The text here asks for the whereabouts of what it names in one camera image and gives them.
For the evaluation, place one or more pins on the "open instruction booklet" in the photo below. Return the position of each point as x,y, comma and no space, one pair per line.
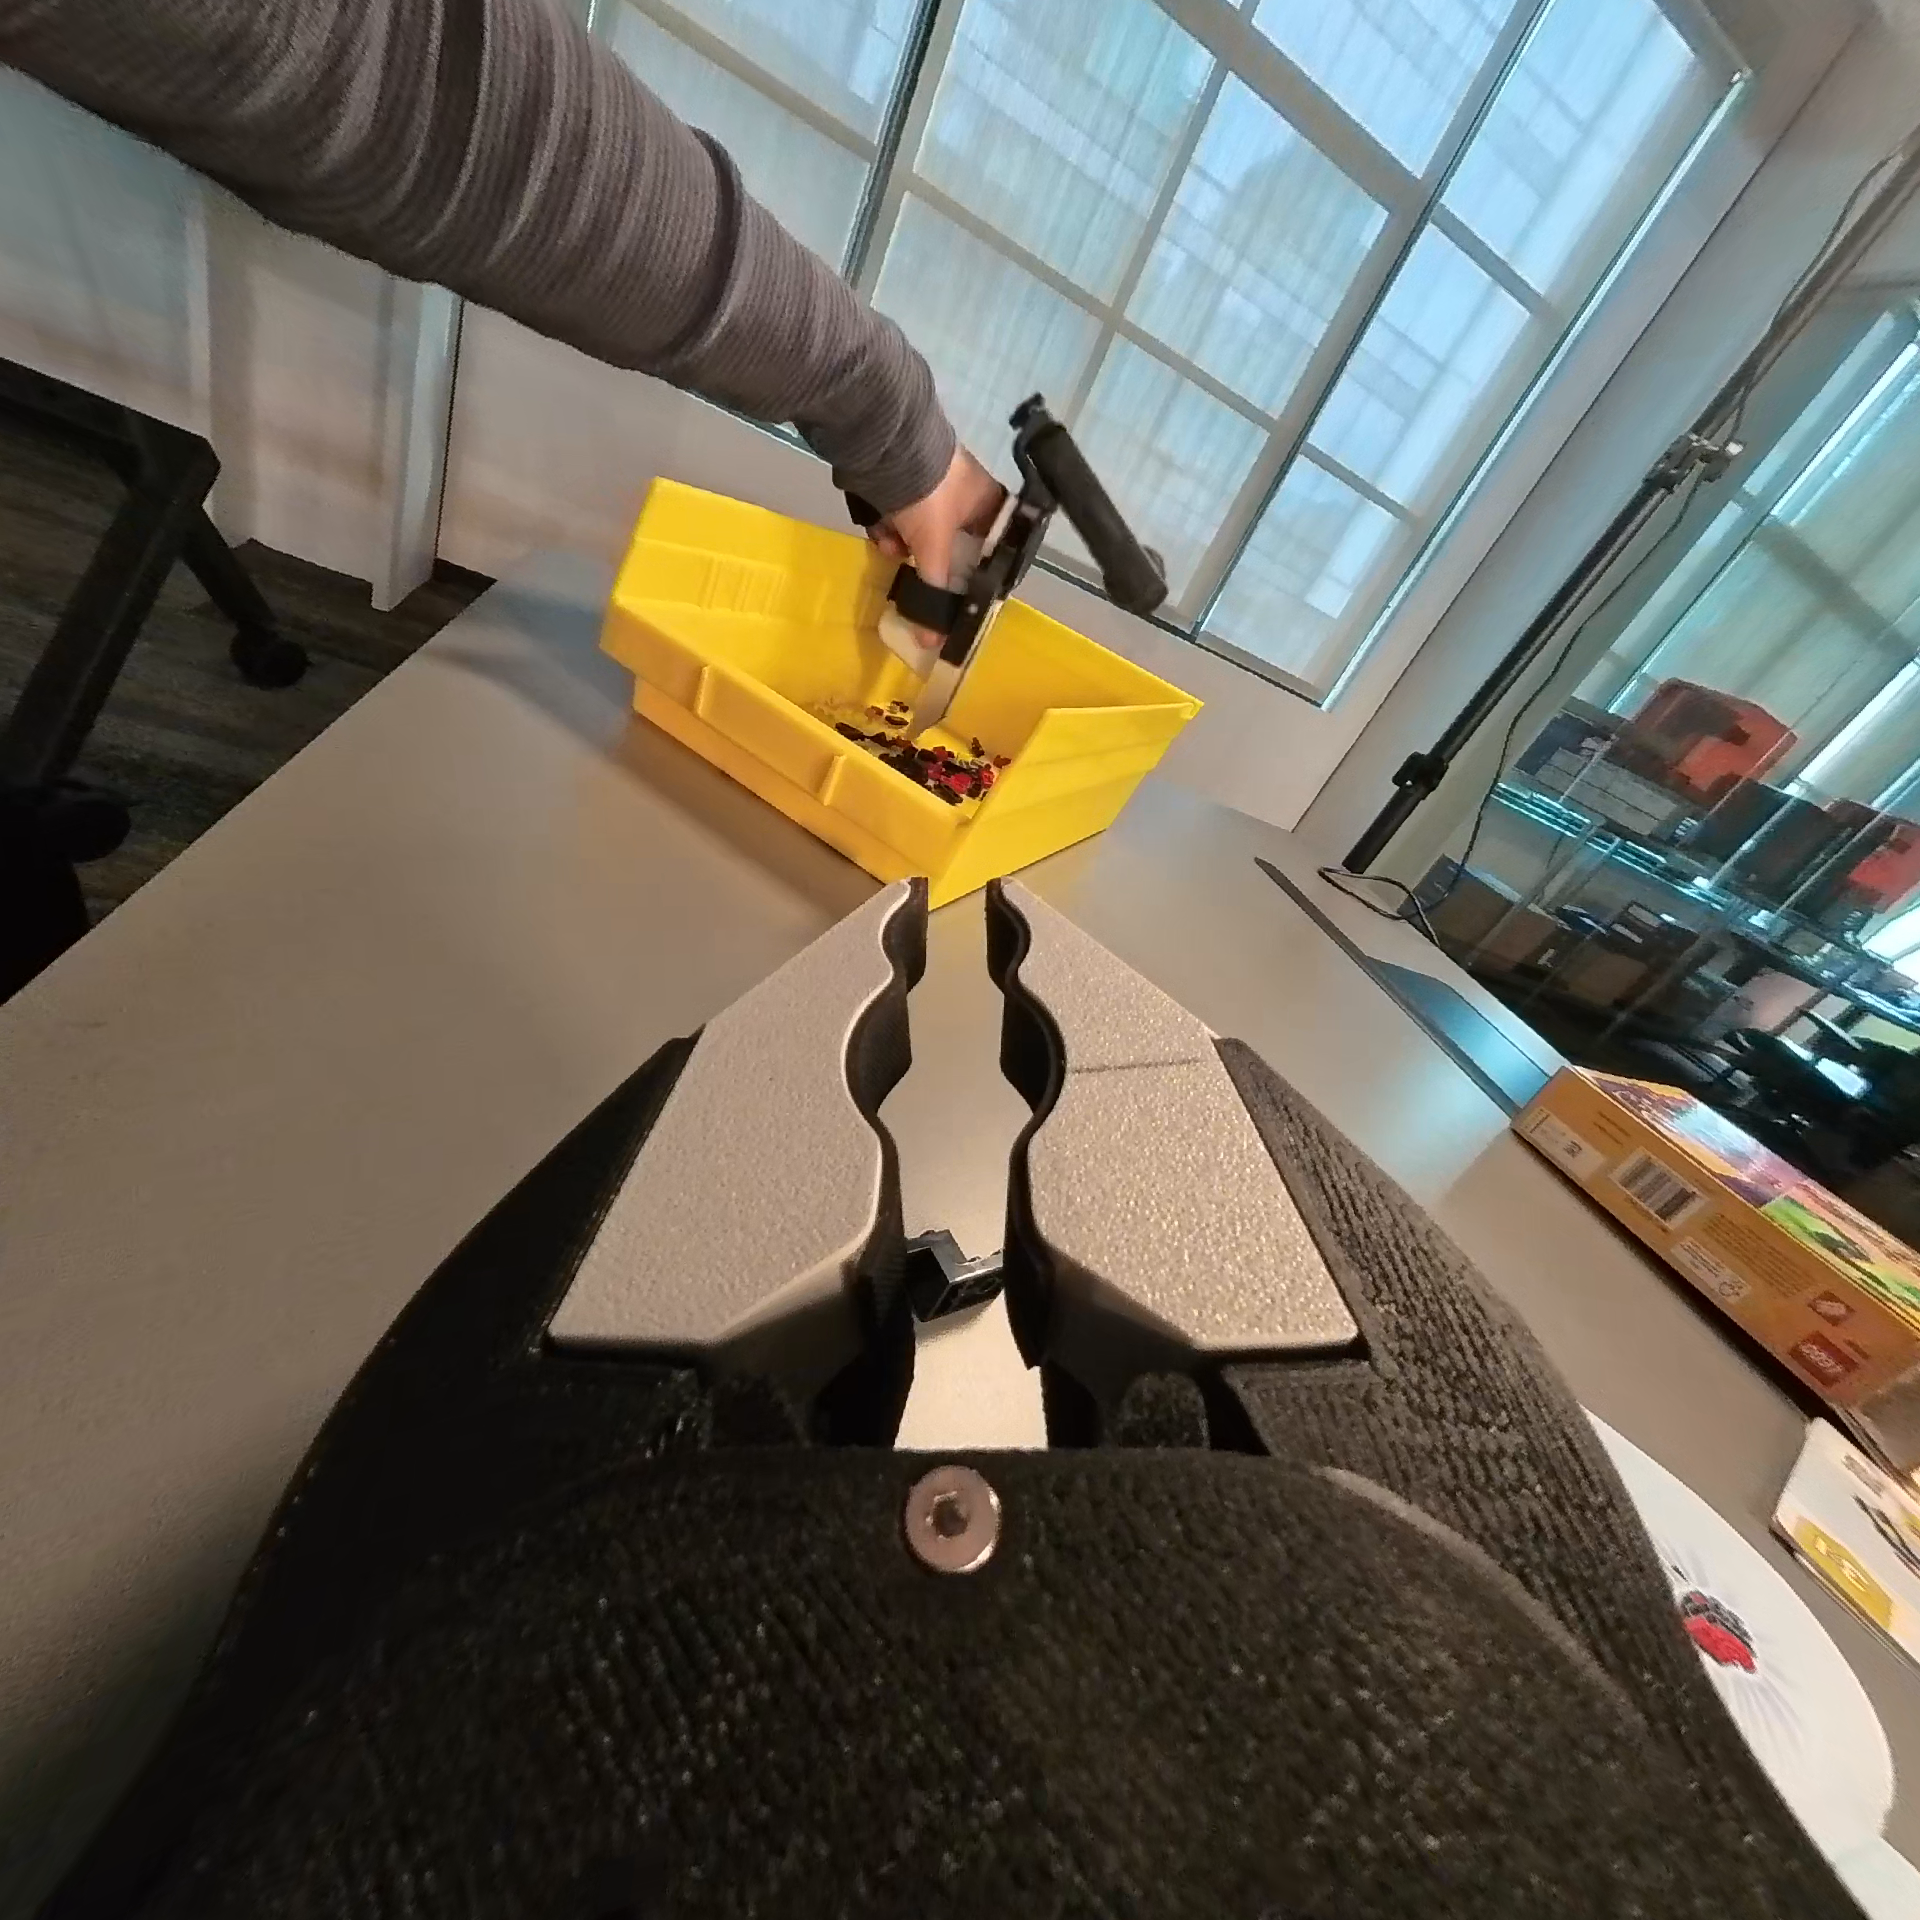
1771,1724

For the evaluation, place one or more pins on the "person's left forearm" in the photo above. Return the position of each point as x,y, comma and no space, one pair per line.
526,195

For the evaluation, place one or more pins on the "black desk frame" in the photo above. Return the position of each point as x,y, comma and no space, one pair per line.
136,428

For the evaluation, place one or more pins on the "orange storage case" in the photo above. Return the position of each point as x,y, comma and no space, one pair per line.
1712,743
1884,869

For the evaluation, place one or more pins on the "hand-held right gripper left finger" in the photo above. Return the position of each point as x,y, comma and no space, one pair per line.
722,1201

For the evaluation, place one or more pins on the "large paned window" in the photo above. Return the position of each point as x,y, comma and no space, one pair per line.
1845,495
1202,226

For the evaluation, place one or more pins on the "black lego assembly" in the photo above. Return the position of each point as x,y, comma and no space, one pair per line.
946,1277

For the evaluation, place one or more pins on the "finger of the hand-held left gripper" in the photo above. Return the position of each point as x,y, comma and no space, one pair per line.
952,683

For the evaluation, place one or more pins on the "metal shelf rack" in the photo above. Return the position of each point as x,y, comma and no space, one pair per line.
1649,901

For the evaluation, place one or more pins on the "orange lego box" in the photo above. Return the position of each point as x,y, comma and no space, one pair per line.
1697,1230

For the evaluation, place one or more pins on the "person's left hand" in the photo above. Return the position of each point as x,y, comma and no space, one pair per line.
939,518

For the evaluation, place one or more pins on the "black light stand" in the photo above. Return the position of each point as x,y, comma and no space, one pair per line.
1411,776

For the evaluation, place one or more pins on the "yellow plastic bin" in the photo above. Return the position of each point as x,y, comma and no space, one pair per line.
750,645

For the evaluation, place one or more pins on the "pile of small lego pieces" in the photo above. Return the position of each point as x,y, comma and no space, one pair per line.
931,766

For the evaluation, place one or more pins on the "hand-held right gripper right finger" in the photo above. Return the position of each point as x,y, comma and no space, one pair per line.
1186,1201

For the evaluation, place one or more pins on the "closed instruction booklet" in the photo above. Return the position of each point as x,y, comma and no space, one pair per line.
1852,1532

